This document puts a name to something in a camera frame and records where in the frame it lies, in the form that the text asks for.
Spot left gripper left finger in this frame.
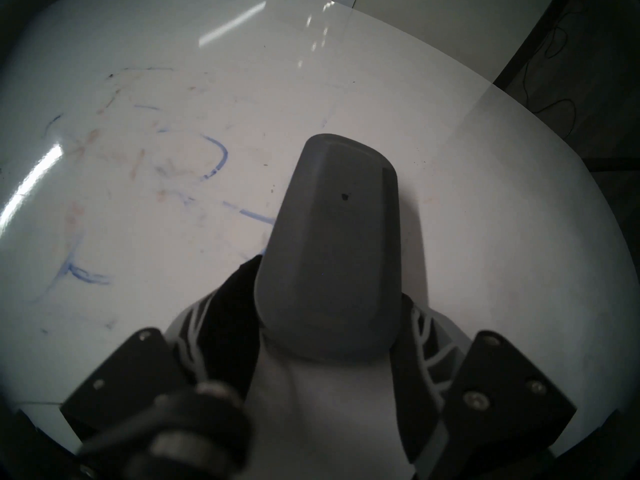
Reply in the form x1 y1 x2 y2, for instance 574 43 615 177
59 253 264 441

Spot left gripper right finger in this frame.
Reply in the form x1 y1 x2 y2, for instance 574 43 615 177
389 293 579 480

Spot dark grey whiteboard eraser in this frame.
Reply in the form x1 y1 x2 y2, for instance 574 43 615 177
253 133 404 366

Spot white whiteboard panel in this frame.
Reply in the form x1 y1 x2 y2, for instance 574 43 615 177
0 0 628 462

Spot thin black floor cable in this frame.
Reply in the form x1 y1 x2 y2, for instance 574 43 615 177
521 11 582 141

